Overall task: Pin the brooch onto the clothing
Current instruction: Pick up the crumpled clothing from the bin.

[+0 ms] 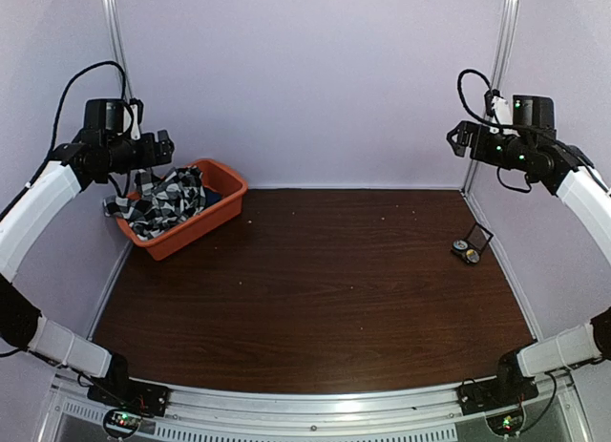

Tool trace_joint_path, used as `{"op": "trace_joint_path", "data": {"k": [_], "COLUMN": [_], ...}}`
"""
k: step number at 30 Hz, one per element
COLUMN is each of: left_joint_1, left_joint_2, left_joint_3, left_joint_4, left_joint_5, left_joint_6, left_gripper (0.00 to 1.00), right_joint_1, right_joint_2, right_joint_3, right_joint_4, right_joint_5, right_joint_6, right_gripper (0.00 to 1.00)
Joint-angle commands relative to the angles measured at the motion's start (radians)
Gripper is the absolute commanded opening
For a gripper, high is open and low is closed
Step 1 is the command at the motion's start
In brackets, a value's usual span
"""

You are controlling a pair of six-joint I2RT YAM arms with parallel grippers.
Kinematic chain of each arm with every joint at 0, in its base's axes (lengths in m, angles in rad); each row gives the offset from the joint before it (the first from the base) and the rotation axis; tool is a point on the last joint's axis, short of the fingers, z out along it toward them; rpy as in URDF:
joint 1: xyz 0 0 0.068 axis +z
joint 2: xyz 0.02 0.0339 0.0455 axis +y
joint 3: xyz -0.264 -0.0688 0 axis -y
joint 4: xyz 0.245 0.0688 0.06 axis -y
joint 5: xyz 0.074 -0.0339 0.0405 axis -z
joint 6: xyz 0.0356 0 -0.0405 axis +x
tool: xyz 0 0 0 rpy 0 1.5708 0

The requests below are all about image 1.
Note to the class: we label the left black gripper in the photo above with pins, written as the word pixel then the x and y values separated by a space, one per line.
pixel 149 157

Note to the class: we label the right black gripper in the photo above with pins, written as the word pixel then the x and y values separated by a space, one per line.
pixel 478 152

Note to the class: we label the black white checkered shirt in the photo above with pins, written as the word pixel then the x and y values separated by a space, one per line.
pixel 162 203

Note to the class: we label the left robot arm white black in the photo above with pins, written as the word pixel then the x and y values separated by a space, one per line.
pixel 109 142

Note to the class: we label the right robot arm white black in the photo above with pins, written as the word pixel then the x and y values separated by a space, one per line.
pixel 521 135

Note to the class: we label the small black brooch box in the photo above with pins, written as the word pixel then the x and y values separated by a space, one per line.
pixel 469 239

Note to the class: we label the dark blue garment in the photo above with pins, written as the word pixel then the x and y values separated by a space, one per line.
pixel 212 197

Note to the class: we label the orange plastic basin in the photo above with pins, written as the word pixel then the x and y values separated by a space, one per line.
pixel 215 175

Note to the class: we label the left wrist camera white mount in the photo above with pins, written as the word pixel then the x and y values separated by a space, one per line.
pixel 133 112

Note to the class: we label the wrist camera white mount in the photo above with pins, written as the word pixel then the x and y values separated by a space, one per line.
pixel 133 112
pixel 498 108

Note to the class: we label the right aluminium corner post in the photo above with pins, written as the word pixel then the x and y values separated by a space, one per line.
pixel 505 41

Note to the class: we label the aluminium corner post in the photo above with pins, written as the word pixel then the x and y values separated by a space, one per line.
pixel 113 26
pixel 505 41

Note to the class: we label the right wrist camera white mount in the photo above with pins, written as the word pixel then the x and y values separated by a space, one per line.
pixel 498 108

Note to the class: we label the left aluminium corner post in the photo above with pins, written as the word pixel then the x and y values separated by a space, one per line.
pixel 113 26

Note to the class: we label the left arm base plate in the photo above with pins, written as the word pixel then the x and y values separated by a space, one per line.
pixel 143 398

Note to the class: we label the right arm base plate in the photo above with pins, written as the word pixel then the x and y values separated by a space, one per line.
pixel 490 394

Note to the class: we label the aluminium front rail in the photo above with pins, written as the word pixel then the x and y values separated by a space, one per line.
pixel 425 414

